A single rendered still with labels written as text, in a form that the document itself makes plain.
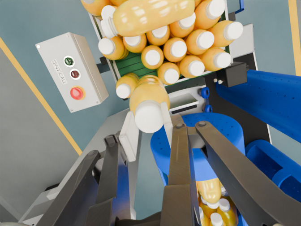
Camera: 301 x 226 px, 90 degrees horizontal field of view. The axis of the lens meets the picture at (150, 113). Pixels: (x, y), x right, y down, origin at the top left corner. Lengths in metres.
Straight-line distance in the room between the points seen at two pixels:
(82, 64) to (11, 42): 1.56
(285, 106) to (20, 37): 2.03
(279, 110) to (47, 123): 2.00
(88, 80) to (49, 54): 0.12
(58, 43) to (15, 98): 1.67
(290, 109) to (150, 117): 0.74
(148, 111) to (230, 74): 0.44
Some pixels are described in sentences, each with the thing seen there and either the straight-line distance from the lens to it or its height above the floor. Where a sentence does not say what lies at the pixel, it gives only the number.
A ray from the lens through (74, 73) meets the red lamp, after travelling 0.47.
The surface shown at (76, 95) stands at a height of 1.11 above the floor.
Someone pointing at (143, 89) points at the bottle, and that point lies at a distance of 0.23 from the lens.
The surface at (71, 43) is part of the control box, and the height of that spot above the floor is 1.10.
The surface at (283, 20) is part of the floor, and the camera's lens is 1.95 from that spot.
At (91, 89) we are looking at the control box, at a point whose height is 1.10.
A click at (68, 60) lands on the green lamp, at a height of 1.11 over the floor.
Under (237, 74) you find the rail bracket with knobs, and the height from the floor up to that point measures 1.00.
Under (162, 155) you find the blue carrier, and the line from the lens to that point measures 0.43.
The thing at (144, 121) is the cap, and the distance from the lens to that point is 0.20.
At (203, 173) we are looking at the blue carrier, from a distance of 0.42.
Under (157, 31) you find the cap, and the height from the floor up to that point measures 1.10.
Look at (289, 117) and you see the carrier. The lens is 0.87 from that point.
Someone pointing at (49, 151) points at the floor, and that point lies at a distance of 2.22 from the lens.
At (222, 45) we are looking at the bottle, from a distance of 0.52.
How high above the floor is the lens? 1.53
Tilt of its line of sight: 69 degrees down
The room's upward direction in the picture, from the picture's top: 180 degrees counter-clockwise
